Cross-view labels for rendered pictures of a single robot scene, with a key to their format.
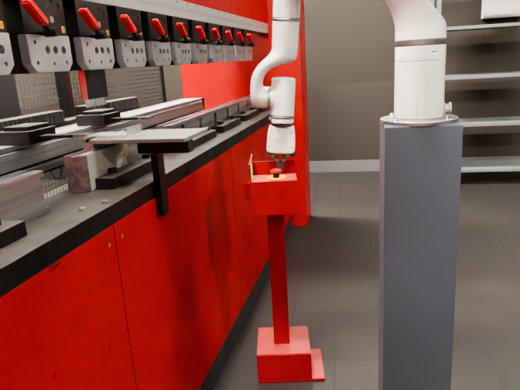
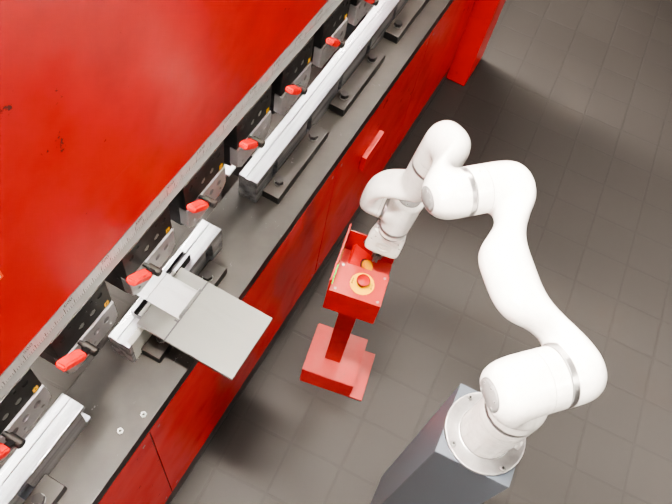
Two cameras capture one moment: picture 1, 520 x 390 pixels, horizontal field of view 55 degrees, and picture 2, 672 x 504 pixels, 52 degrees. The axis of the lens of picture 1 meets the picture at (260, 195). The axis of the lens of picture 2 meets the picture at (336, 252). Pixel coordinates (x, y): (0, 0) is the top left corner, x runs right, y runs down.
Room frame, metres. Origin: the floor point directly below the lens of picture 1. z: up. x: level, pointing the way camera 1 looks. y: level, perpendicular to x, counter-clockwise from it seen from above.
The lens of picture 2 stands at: (0.71, 0.00, 2.51)
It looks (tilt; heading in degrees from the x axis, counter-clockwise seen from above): 59 degrees down; 2
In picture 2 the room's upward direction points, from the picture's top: 15 degrees clockwise
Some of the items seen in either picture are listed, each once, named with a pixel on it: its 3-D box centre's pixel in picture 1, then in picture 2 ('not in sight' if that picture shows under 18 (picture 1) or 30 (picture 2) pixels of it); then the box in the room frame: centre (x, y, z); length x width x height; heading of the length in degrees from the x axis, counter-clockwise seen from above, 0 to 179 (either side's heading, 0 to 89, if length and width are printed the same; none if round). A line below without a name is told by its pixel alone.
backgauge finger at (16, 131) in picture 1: (49, 132); not in sight; (1.42, 0.59, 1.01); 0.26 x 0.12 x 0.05; 76
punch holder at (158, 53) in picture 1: (148, 40); (239, 121); (1.73, 0.34, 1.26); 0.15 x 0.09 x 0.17; 166
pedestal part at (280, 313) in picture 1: (278, 275); (344, 324); (1.72, -0.05, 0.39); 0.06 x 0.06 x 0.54; 88
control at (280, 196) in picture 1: (273, 183); (361, 274); (1.72, -0.05, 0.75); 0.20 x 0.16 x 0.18; 178
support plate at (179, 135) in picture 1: (150, 135); (205, 321); (1.34, 0.28, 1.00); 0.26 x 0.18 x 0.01; 76
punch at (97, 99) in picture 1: (94, 87); not in sight; (1.37, 0.43, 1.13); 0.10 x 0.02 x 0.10; 166
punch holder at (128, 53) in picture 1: (120, 39); (190, 178); (1.54, 0.38, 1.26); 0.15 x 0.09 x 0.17; 166
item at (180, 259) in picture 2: (107, 138); (161, 284); (1.40, 0.42, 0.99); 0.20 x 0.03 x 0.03; 166
